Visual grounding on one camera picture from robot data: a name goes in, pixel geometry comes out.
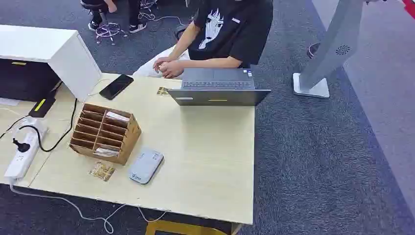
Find person's left hand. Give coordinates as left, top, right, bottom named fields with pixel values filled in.
left=159, top=60, right=185, bottom=79

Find person's right hand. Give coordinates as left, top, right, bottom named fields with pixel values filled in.
left=153, top=57, right=173, bottom=73

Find black office chair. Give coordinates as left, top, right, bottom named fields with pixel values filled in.
left=174, top=25, right=195, bottom=42

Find black smartphone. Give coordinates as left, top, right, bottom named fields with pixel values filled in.
left=98, top=73, right=135, bottom=100

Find grey laptop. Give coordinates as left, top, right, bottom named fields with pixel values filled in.
left=167, top=68, right=272, bottom=107

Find person in black trousers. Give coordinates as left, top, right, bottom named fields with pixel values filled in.
left=80, top=0, right=148, bottom=34

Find chrome base stool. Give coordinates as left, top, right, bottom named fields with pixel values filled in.
left=81, top=1, right=128, bottom=46

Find white pink card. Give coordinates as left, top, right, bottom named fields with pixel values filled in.
left=105, top=111, right=131, bottom=123

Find person in black shirt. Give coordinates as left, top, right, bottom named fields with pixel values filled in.
left=133, top=0, right=274, bottom=79

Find wooden card box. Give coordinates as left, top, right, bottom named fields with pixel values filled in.
left=69, top=103, right=142, bottom=166

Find white cabinet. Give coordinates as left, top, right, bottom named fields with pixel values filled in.
left=0, top=24, right=102, bottom=103

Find grey printed card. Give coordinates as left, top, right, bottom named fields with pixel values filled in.
left=93, top=147, right=120, bottom=158

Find gold cards in clear sleeve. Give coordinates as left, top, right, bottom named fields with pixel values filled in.
left=88, top=161, right=116, bottom=182

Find flat black device yellow strip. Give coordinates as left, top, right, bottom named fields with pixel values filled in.
left=28, top=93, right=57, bottom=118

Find black box with yellow label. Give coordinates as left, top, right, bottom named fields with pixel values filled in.
left=0, top=58, right=62, bottom=103

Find black round base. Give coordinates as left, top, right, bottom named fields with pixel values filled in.
left=307, top=42, right=322, bottom=59

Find white paper sheet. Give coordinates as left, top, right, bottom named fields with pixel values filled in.
left=0, top=97, right=21, bottom=107

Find grey stand with white base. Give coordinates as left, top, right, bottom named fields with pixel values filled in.
left=293, top=0, right=368, bottom=99

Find black plug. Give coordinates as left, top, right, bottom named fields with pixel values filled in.
left=12, top=138, right=31, bottom=153

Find white power strip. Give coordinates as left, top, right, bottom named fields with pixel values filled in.
left=3, top=117, right=48, bottom=181

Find red strip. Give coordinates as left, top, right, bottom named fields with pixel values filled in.
left=402, top=0, right=415, bottom=20

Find white floor cable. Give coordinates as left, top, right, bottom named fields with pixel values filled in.
left=138, top=11, right=185, bottom=27

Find thin white cable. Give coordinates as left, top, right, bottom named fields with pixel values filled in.
left=87, top=77, right=112, bottom=97

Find thick black cable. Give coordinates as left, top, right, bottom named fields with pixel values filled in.
left=18, top=97, right=78, bottom=153

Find yellow wooden frame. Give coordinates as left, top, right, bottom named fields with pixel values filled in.
left=145, top=220, right=243, bottom=235

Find thin black cable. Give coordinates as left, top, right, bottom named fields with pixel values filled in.
left=0, top=116, right=27, bottom=140

